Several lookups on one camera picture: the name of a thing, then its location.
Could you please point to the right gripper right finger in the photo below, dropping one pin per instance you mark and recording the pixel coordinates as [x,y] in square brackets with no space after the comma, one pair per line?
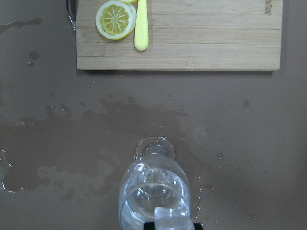
[198,226]

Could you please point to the wine glass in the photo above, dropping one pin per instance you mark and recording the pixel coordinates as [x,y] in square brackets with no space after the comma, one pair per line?
[153,180]

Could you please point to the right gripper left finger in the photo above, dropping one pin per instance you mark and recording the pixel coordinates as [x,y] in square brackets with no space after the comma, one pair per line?
[149,226]

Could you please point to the yellow plastic knife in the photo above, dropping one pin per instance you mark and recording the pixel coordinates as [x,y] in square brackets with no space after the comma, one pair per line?
[141,34]

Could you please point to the lemon slice far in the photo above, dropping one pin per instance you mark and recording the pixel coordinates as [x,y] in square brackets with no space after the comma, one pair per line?
[115,19]

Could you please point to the lemon slice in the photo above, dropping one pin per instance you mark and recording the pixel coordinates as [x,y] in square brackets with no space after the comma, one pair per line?
[128,1]
[115,19]

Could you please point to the bamboo cutting board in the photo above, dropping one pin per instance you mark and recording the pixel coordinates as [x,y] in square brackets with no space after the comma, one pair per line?
[186,35]

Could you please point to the lemon slice middle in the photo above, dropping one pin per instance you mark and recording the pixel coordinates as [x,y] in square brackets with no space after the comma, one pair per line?
[128,1]

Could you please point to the clear ice cube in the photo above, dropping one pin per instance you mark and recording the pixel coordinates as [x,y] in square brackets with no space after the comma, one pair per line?
[173,219]

